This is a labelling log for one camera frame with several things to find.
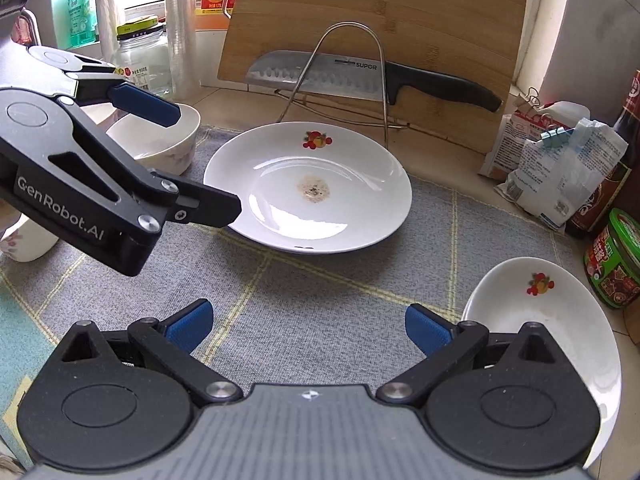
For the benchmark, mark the white floral print bowl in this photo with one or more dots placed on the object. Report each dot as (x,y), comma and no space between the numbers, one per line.
(30,245)

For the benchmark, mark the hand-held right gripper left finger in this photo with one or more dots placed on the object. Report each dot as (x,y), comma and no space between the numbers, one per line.
(190,325)

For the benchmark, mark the green lidded sauce jar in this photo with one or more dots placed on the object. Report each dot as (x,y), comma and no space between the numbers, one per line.
(615,260)

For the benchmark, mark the tall clear plastic wrap roll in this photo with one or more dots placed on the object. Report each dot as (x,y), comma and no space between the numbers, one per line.
(180,35)

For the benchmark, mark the blue binder clip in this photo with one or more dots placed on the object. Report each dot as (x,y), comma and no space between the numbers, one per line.
(555,137)

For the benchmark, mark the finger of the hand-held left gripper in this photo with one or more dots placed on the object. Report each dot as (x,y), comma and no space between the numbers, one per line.
(210,207)
(145,102)

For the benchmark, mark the glass jar yellow-green lid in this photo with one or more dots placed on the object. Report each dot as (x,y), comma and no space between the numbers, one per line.
(145,55)

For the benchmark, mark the bamboo cutting board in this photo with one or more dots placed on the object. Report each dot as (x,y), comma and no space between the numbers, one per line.
(400,20)

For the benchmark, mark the short clear plastic wrap roll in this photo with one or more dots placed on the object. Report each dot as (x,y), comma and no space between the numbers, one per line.
(107,20)

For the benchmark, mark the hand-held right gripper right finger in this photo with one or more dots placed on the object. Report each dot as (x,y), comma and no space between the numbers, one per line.
(427,330)

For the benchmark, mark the plain white bowl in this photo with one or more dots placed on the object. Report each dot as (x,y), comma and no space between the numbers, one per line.
(172,152)

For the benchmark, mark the grey blue printed towel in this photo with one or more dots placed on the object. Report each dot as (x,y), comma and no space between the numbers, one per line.
(325,285)

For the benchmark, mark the white bag blue print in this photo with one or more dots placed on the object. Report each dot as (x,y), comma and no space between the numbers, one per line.
(565,185)

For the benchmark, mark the dark sauce bottle red label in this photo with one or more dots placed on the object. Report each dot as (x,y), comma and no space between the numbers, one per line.
(600,200)

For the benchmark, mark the green dish soap bottle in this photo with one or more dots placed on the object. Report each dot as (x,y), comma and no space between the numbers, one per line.
(82,10)

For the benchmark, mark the white stained fruit print plate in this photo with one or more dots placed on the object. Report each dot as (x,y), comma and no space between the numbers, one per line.
(350,185)

